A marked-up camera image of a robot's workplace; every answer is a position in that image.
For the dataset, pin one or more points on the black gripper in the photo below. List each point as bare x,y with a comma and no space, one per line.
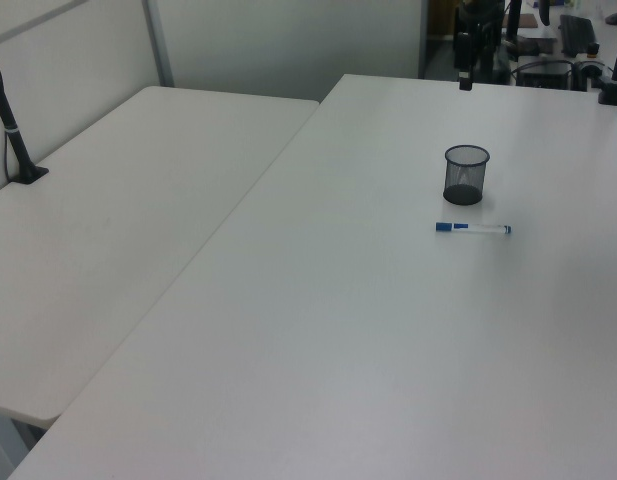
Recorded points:
480,12

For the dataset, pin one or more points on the blue capped white marker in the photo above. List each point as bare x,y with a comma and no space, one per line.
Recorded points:
475,228

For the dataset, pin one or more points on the black monitor stand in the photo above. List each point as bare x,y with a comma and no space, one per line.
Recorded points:
512,20

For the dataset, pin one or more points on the brown desk mat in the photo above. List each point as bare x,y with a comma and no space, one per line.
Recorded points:
528,20

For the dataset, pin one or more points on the black computer box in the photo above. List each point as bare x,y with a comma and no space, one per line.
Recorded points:
545,75

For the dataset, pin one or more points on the black keyboard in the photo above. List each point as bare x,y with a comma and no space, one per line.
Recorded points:
578,32

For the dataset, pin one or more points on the black mesh pen cup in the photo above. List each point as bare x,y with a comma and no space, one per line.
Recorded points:
465,175

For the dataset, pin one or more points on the dark computer mouse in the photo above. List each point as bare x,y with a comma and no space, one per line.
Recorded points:
615,18

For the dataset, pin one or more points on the black clamp camera stand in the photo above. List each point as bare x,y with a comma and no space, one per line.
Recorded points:
613,87

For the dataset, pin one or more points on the grey metal partition post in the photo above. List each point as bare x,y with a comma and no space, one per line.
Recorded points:
160,45

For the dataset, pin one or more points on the black camera stand pole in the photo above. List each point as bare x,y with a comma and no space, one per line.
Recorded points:
10,125

